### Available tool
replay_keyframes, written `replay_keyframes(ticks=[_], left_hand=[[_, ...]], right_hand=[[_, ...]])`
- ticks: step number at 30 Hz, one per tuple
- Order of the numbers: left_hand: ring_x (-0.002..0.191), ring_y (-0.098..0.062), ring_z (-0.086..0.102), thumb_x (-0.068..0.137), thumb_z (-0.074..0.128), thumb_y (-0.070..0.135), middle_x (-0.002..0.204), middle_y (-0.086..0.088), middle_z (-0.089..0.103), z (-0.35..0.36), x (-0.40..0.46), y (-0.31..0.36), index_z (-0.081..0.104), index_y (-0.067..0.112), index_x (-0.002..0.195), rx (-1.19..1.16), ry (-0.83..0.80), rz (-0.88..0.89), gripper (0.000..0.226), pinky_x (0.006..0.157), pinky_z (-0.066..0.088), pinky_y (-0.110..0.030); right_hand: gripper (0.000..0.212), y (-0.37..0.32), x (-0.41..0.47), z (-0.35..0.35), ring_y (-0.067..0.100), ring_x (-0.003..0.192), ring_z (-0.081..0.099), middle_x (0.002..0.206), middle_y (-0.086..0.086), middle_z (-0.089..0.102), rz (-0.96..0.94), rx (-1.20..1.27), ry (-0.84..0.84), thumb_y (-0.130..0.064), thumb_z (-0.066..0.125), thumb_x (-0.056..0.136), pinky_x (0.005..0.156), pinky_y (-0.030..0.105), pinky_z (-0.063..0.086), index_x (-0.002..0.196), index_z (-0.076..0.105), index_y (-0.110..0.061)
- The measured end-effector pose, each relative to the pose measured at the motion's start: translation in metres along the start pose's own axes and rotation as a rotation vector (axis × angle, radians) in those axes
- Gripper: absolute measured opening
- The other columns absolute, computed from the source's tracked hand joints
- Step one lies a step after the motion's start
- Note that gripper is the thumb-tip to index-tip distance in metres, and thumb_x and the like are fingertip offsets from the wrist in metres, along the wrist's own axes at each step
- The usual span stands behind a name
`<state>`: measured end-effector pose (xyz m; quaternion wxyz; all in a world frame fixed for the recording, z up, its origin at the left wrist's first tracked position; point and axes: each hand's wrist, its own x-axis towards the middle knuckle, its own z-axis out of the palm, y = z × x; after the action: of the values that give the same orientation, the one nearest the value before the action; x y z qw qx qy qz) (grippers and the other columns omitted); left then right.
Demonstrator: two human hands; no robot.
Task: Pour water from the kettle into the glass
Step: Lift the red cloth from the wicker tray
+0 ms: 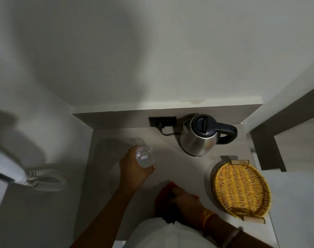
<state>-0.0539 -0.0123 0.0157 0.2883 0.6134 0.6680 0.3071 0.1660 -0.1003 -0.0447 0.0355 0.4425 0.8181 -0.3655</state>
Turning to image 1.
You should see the stainless steel electric kettle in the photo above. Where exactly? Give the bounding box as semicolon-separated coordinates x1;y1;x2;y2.
179;114;238;156

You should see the black plug with cable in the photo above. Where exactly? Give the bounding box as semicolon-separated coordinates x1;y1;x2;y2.
157;121;184;136

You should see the yellow wicker basket tray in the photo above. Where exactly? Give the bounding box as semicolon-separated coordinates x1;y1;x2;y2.
211;159;272;225

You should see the white hair dryer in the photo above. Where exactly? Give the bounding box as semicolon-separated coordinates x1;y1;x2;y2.
0;146;28;217

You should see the dark wooden furniture frame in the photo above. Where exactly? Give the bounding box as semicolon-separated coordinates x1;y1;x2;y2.
250;82;314;172

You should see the person's left forearm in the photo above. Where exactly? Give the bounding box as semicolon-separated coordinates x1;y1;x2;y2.
74;184;145;248

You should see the person's left hand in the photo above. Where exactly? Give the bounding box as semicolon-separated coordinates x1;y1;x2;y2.
119;146;156;191

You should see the white coiled cord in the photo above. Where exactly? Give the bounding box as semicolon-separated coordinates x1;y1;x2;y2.
23;169;68;192

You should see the person's right hand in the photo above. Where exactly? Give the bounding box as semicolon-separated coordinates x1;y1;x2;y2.
170;187;211;225

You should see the white bangle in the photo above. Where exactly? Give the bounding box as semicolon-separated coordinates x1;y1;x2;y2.
225;227;244;248

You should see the red cloth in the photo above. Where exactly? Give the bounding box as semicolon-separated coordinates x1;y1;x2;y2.
154;180;200;224

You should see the person's white garment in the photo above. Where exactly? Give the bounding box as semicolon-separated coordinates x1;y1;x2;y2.
125;217;212;248

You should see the orange thread bracelet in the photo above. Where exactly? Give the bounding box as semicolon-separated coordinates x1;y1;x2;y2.
202;209;218;229

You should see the person's right forearm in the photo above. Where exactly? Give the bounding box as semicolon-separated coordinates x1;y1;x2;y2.
198;214;275;248

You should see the clear drinking glass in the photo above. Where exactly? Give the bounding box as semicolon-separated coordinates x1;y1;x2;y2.
135;146;156;169

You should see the black wall socket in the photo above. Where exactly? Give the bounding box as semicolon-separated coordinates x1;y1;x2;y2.
149;116;177;127

